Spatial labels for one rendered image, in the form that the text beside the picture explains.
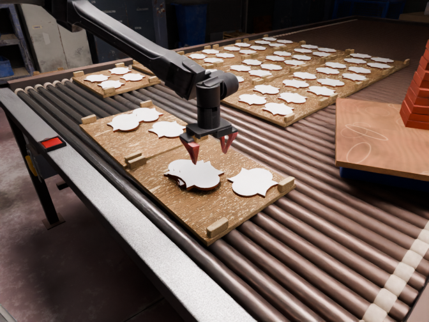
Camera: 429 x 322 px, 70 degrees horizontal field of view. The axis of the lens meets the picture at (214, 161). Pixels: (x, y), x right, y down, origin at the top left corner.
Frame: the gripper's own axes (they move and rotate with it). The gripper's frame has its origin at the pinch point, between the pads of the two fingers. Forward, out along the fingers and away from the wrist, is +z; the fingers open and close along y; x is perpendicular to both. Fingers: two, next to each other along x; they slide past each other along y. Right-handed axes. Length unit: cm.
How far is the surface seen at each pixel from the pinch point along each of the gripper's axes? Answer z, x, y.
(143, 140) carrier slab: 11.1, -39.9, 3.6
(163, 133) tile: 10.1, -38.4, -4.3
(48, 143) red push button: 11, -59, 33
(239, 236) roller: 13.8, 17.1, 3.1
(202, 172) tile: 8.7, -5.5, -0.7
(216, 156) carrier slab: 11.6, -15.0, -12.3
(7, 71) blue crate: 75, -479, 35
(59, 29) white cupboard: 27, -485, -49
